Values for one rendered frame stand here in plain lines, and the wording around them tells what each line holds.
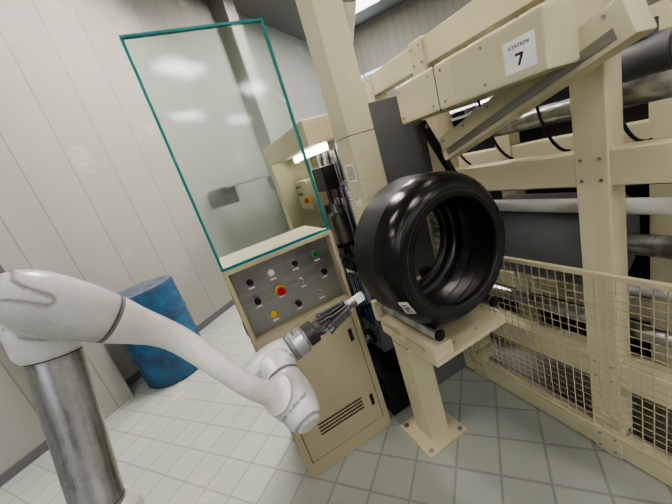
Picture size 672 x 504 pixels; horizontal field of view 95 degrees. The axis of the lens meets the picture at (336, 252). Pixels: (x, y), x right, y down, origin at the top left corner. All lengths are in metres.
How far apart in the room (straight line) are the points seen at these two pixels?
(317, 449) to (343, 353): 0.55
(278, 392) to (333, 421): 1.10
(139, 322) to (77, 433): 0.28
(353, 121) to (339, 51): 0.26
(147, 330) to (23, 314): 0.20
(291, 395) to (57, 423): 0.49
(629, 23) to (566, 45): 0.12
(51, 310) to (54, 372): 0.21
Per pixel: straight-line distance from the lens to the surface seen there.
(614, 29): 1.14
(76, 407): 0.93
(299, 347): 0.99
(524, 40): 1.08
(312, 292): 1.61
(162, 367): 3.61
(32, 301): 0.73
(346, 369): 1.80
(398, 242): 0.99
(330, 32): 1.41
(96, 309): 0.74
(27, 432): 3.96
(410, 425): 2.14
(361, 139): 1.35
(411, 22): 9.74
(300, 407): 0.88
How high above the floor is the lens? 1.58
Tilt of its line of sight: 16 degrees down
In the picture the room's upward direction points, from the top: 18 degrees counter-clockwise
